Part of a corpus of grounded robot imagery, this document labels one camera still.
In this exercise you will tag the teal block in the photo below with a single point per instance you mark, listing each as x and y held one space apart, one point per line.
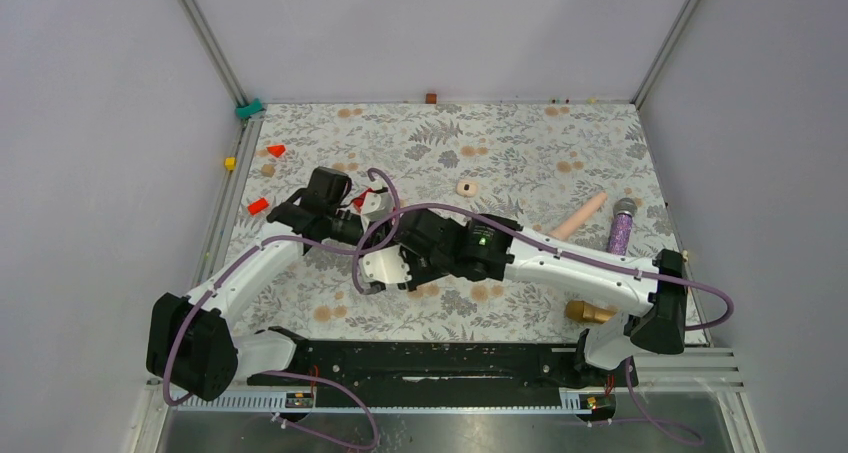
247 111

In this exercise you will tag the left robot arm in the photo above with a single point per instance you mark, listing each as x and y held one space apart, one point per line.
191 344

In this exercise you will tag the purple glitter microphone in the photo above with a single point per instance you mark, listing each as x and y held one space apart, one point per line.
624 211

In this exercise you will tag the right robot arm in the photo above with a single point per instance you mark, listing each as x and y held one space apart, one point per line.
647 292

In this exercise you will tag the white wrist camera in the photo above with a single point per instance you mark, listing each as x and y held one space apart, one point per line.
376 205
383 268

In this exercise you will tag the gold microphone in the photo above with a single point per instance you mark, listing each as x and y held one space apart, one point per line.
586 313

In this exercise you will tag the beige earbud charging case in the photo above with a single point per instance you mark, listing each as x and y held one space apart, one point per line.
467 188

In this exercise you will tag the floral patterned mat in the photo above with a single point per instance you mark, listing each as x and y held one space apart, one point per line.
536 164

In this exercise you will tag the red plastic basket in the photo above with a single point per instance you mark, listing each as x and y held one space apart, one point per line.
358 201

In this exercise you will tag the pink toy microphone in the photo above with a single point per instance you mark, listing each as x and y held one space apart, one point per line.
568 227

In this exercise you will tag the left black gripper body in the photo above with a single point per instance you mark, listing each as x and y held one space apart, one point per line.
346 227

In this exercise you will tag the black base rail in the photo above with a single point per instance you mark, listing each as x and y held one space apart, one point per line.
433 375

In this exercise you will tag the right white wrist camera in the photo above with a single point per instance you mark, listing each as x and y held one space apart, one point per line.
383 268

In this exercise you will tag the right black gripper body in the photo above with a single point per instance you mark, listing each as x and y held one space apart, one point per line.
424 270

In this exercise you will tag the orange block lower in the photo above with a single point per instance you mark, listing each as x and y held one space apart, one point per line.
257 206

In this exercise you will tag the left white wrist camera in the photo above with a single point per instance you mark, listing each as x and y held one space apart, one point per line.
376 205

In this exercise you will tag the orange triangle block upper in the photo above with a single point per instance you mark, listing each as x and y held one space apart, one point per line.
276 150

